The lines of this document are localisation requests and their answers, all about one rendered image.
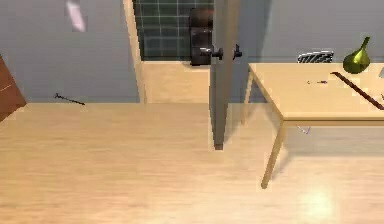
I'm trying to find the black door handle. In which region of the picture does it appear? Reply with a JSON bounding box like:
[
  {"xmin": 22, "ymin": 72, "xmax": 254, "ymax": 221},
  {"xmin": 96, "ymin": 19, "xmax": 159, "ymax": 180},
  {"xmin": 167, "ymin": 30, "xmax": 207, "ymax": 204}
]
[
  {"xmin": 232, "ymin": 43, "xmax": 243, "ymax": 61},
  {"xmin": 199, "ymin": 46, "xmax": 224, "ymax": 61}
]

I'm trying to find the black cane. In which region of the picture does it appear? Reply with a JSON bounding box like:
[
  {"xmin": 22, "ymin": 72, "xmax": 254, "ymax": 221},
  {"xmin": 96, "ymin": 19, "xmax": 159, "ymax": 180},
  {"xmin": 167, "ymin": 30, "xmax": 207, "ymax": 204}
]
[{"xmin": 54, "ymin": 92, "xmax": 86, "ymax": 107}]

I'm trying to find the brown wooden cupboard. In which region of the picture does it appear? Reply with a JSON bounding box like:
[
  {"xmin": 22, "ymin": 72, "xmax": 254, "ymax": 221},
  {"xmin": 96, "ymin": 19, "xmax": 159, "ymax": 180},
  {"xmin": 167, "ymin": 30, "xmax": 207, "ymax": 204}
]
[{"xmin": 0, "ymin": 54, "xmax": 28, "ymax": 123}]

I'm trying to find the green vase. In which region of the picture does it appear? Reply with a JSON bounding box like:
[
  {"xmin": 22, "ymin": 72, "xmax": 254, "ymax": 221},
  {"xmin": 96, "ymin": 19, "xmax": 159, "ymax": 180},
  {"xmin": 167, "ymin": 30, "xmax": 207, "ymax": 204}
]
[{"xmin": 342, "ymin": 36, "xmax": 372, "ymax": 75}]

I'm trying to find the light wooden table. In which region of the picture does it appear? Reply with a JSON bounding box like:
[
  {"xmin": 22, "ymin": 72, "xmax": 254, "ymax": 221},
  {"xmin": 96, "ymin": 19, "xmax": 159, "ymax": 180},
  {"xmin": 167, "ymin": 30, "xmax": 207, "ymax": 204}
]
[{"xmin": 240, "ymin": 62, "xmax": 384, "ymax": 190}]

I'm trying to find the grey room door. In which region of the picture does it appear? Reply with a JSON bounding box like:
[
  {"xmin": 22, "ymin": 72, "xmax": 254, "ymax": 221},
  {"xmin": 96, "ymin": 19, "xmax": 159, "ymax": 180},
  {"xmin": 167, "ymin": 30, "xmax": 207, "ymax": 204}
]
[{"xmin": 209, "ymin": 0, "xmax": 242, "ymax": 151}]

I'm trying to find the black white striped object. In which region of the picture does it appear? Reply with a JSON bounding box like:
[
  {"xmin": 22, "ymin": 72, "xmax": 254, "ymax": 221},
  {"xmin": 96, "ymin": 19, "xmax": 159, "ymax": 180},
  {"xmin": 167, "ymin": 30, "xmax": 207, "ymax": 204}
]
[{"xmin": 297, "ymin": 50, "xmax": 335, "ymax": 64}]

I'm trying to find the dark brown stick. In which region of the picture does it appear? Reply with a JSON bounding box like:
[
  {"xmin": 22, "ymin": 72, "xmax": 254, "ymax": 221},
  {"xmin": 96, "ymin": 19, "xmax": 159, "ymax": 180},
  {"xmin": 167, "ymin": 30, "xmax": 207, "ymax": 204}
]
[{"xmin": 330, "ymin": 71, "xmax": 384, "ymax": 111}]

